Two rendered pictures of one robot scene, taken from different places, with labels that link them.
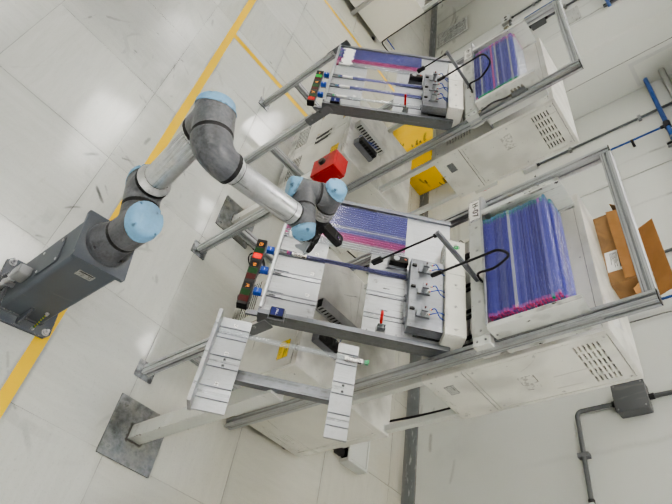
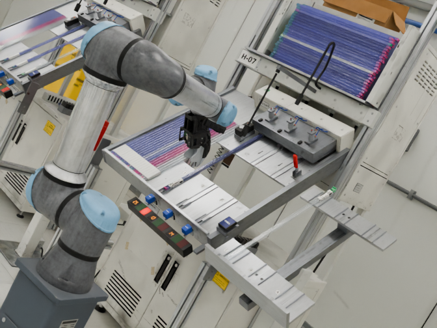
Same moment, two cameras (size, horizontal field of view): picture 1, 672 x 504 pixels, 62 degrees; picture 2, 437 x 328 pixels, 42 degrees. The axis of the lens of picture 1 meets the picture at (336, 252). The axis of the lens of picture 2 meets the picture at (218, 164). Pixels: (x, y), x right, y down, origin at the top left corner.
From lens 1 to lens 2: 1.06 m
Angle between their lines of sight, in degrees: 29
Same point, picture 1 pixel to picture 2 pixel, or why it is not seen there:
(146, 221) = (105, 205)
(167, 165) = (88, 134)
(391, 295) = (269, 153)
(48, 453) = not seen: outside the picture
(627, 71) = not seen: outside the picture
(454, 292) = (307, 112)
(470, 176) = not seen: hidden behind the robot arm
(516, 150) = (197, 23)
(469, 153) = (166, 49)
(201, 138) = (144, 57)
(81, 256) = (65, 297)
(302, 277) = (200, 193)
